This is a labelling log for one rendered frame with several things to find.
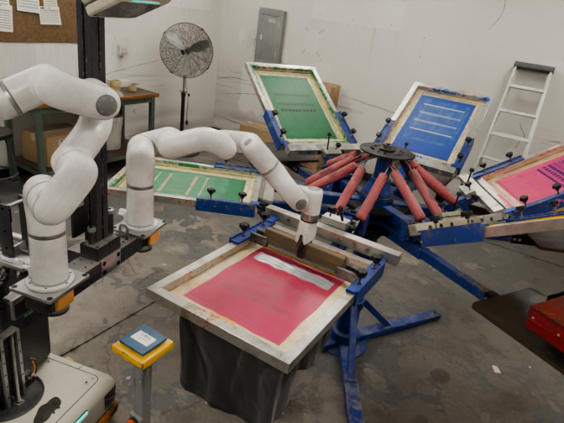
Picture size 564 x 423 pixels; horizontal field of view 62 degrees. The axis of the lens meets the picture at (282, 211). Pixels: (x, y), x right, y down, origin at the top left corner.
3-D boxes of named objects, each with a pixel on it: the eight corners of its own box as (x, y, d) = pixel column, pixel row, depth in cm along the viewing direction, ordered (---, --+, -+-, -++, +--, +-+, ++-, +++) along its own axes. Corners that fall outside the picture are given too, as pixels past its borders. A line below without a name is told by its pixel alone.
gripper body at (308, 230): (307, 210, 195) (303, 233, 200) (295, 216, 187) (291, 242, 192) (323, 216, 192) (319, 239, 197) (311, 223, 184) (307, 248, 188)
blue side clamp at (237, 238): (237, 255, 201) (238, 241, 198) (227, 251, 203) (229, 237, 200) (274, 233, 225) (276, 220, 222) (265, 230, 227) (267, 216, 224)
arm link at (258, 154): (208, 149, 163) (203, 138, 176) (246, 190, 173) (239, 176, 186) (243, 119, 161) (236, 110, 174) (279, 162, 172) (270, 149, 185)
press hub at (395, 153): (358, 373, 280) (413, 159, 227) (302, 344, 297) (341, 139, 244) (381, 340, 312) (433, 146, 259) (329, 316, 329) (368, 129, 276)
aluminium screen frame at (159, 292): (287, 374, 137) (289, 364, 136) (145, 296, 163) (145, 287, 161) (380, 273, 201) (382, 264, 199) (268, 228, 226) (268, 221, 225)
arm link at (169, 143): (231, 122, 158) (223, 109, 174) (121, 152, 153) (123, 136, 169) (241, 160, 165) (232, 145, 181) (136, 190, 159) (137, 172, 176)
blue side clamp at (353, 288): (354, 307, 176) (358, 291, 174) (342, 301, 179) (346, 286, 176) (382, 276, 201) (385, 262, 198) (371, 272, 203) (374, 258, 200)
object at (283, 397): (270, 441, 166) (286, 346, 149) (262, 436, 167) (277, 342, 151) (327, 369, 203) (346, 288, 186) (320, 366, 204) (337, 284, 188)
